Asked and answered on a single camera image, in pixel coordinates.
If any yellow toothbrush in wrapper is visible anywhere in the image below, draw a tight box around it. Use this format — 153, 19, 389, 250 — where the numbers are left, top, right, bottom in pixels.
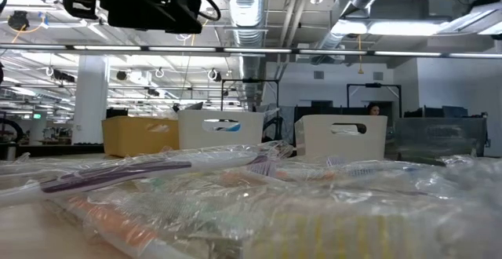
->
242, 207, 432, 259

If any black ceiling device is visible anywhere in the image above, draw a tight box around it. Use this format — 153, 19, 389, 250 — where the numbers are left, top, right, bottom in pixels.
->
6, 9, 31, 31

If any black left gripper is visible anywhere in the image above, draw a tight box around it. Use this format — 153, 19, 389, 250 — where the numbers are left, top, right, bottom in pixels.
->
97, 0, 204, 35

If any yellow hanging cord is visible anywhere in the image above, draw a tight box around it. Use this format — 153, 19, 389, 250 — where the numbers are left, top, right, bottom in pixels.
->
355, 34, 365, 75

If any long overhead beam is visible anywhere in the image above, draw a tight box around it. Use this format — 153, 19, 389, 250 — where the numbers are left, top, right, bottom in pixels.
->
0, 42, 502, 59

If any rectangular ceiling light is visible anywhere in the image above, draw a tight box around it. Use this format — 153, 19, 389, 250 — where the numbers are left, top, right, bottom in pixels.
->
331, 18, 444, 37

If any yellow plastic bin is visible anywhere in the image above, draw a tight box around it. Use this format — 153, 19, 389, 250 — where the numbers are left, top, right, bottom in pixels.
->
101, 116, 180, 159

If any white plastic bin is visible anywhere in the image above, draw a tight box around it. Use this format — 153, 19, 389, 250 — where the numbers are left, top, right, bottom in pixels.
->
294, 114, 389, 162
176, 109, 265, 151

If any black workstation frame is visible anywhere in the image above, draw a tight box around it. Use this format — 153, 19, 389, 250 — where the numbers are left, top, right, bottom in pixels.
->
346, 82, 403, 119

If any black monitor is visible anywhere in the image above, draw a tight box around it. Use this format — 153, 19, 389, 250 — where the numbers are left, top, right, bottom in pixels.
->
105, 107, 129, 118
442, 105, 470, 119

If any black aluminium table frame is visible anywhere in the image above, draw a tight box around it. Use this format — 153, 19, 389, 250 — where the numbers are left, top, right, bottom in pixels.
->
0, 144, 297, 159

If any white pillar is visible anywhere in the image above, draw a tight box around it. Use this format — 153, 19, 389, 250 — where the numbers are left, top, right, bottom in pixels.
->
72, 54, 110, 145

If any orange toothbrush in wrapper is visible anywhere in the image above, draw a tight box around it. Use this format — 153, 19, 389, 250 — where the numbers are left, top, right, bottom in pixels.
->
50, 194, 197, 259

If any grey translucent plastic bin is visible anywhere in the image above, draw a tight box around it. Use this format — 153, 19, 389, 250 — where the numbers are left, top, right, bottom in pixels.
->
394, 117, 488, 165

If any purple toothbrush in wrapper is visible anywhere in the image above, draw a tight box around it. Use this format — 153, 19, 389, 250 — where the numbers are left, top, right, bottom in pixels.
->
0, 144, 294, 209

